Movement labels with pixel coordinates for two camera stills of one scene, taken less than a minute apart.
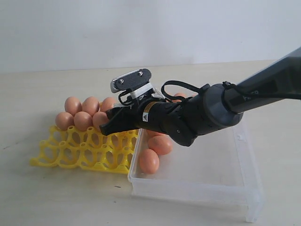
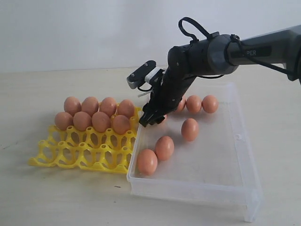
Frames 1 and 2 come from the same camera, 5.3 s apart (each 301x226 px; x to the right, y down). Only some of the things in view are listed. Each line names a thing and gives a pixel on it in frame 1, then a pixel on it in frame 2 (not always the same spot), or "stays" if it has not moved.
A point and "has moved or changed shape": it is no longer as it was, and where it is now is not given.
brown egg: x=162 y=145 has moved or changed shape
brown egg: x=106 y=104 stays
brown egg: x=152 y=133 has moved or changed shape
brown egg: x=83 y=121 stays
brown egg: x=91 y=105 stays
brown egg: x=99 y=118 stays
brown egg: x=73 y=105 stays
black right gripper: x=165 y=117 to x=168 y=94
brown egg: x=149 y=161 stays
